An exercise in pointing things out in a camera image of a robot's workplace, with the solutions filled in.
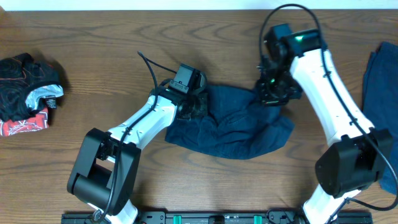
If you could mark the navy blue shorts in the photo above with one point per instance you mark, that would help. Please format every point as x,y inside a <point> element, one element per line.
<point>237,126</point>

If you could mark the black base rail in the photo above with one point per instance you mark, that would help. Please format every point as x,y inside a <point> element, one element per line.
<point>271,217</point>

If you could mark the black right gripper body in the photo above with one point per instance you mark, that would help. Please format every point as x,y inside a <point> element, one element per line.
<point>278,89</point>

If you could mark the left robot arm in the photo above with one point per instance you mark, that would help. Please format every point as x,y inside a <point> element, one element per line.
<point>105,169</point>

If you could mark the red patterned folded garment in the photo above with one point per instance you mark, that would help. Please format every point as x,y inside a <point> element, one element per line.
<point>36,123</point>

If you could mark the navy blue garment pile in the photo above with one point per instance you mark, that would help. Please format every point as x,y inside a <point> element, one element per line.
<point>380,92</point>

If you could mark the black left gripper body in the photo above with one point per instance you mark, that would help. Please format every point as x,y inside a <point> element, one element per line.
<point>197,106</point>

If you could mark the black patterned folded garment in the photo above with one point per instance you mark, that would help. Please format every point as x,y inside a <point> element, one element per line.
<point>27,87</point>

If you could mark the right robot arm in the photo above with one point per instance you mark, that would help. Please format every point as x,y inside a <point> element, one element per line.
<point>299,63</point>

